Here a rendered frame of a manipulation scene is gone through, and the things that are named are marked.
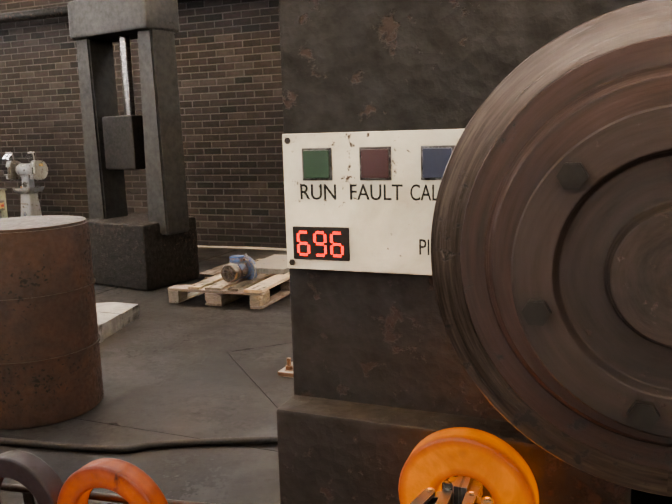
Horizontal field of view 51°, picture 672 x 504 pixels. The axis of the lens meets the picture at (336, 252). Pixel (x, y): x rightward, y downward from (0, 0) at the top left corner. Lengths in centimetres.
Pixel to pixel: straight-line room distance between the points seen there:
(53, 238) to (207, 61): 507
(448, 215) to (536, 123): 13
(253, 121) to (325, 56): 684
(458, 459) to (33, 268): 264
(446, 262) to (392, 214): 17
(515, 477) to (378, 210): 35
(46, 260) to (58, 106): 620
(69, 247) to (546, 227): 284
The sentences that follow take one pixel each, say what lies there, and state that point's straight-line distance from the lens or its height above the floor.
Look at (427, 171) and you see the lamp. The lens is 87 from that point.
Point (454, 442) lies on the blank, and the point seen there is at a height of 90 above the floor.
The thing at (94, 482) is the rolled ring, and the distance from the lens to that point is 111.
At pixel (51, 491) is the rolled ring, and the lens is 119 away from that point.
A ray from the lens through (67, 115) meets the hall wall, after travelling 928.
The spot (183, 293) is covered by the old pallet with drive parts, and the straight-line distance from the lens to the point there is 553.
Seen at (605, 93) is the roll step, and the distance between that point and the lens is 67.
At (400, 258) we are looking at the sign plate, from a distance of 90.
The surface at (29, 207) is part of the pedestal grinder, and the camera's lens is 925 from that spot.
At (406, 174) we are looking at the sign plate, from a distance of 88.
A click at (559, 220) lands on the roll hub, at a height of 116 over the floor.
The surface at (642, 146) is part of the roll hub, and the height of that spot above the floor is 122.
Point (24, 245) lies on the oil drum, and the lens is 325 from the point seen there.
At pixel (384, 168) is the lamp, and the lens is 88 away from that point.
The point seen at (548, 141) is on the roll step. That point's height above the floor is 123.
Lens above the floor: 124
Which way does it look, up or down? 10 degrees down
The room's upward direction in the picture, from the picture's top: 2 degrees counter-clockwise
